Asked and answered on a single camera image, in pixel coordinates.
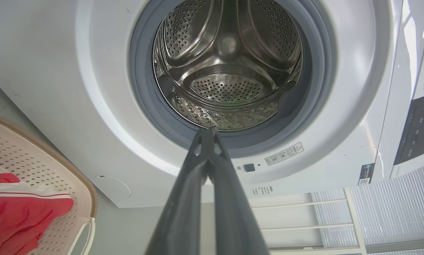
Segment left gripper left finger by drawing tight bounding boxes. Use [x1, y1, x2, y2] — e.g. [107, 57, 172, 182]
[145, 127, 210, 255]

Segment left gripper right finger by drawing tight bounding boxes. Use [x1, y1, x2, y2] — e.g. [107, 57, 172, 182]
[208, 127, 270, 255]

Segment red and white garment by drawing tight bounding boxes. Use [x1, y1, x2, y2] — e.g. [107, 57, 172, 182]
[0, 158, 74, 255]

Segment stainless steel washing machine drum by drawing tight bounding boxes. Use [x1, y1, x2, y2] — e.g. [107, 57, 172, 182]
[152, 0, 303, 131]

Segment cream perforated laundry basket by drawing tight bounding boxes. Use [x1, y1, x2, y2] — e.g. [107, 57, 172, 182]
[0, 114, 98, 255]

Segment black washing machine control panel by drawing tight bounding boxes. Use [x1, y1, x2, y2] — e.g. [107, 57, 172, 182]
[394, 91, 424, 166]

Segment small printed text label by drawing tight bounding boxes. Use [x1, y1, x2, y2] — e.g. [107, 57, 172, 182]
[251, 186, 274, 196]

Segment round white filter cover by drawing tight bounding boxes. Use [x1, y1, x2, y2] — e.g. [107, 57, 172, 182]
[94, 175, 131, 199]

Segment grey warning sticker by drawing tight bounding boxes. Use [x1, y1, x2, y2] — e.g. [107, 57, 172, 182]
[265, 142, 304, 166]

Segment grey rubber door gasket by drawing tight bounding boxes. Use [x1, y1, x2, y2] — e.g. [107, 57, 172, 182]
[129, 0, 337, 159]

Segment black QR code sticker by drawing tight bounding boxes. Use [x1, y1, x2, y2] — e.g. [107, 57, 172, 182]
[358, 163, 375, 186]

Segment white front-load washing machine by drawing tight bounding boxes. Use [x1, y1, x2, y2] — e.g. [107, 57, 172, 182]
[0, 0, 424, 209]

